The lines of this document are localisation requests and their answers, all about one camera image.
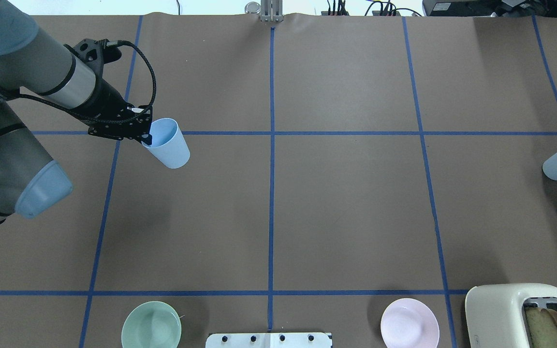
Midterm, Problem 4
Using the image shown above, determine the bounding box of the aluminium frame post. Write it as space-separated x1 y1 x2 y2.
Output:
259 0 284 23

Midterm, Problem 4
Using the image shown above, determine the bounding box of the brown paper table cover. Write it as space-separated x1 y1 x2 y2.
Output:
0 13 557 348

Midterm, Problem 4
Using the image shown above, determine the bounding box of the cream toaster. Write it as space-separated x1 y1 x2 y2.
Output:
465 283 557 348

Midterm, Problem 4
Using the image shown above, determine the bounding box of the green bowl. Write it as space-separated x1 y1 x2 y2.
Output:
121 301 183 348

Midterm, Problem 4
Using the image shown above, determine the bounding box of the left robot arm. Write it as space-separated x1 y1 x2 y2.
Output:
0 0 157 225

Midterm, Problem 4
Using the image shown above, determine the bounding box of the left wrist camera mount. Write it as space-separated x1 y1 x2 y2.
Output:
64 38 122 77

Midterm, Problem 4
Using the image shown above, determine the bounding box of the pink bowl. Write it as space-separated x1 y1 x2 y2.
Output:
380 298 440 348

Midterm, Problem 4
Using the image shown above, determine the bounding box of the bread slice in toaster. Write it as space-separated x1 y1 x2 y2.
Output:
524 307 557 348

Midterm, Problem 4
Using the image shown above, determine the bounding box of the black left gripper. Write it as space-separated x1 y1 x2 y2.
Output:
87 82 153 147

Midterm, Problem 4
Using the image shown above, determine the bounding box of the white camera stand post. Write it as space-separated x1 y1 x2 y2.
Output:
205 332 334 348

